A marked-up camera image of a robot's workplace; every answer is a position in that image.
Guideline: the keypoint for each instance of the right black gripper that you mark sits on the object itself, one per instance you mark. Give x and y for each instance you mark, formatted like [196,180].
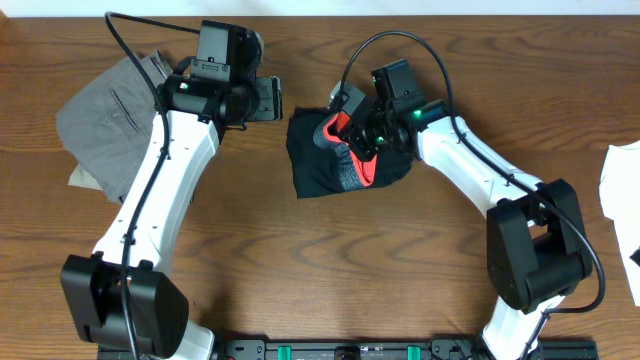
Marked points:
[353,137]

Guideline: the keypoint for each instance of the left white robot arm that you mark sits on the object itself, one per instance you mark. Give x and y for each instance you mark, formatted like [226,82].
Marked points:
[122,294]

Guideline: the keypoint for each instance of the beige folded cloth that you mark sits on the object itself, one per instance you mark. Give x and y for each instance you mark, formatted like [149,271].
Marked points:
[83,179]

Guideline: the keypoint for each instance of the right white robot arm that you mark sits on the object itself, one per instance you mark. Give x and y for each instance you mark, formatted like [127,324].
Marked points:
[537,251]

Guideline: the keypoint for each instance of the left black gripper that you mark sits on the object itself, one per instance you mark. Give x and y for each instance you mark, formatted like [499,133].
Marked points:
[270,100]

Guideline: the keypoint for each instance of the white cloth at right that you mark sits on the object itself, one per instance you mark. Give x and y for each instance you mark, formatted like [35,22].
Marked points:
[619,199]

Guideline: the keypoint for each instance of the folded grey trousers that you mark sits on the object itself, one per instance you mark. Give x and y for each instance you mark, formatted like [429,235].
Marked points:
[107,127]

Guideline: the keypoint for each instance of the black leggings with orange waistband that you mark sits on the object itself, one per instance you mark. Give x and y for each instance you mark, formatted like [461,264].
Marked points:
[324,165]

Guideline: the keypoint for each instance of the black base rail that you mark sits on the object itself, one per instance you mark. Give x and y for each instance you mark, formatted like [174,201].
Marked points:
[439,348]

